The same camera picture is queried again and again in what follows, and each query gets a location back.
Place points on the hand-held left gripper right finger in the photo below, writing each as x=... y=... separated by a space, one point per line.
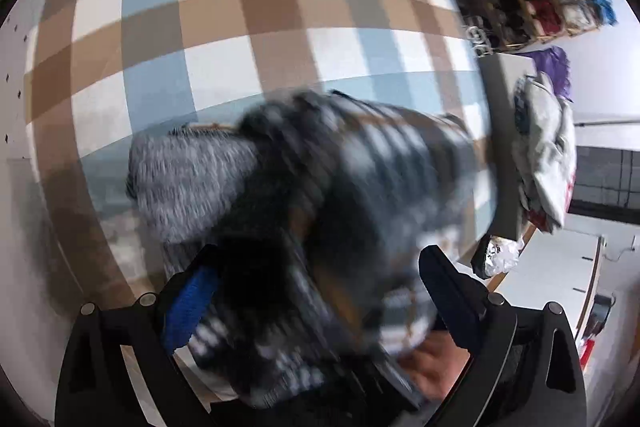
x=445 y=287

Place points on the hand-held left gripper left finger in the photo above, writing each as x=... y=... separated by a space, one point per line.
x=192 y=302

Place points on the plaid knit cardigan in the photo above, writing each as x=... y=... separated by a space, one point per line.
x=325 y=207

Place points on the pile of light clothes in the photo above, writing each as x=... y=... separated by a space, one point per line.
x=547 y=157

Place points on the person's right hand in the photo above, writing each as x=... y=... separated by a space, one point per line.
x=440 y=367

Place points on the white plastic bag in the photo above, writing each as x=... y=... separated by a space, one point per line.
x=497 y=257

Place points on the white table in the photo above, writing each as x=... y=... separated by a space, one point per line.
x=555 y=272

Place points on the dark window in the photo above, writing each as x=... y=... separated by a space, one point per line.
x=607 y=179

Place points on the purple cloth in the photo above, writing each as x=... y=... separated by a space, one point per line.
x=552 y=67

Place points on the checkered bed sheet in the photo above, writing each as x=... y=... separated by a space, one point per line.
x=225 y=17

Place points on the grey bed frame panel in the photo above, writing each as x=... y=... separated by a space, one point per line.
x=505 y=107

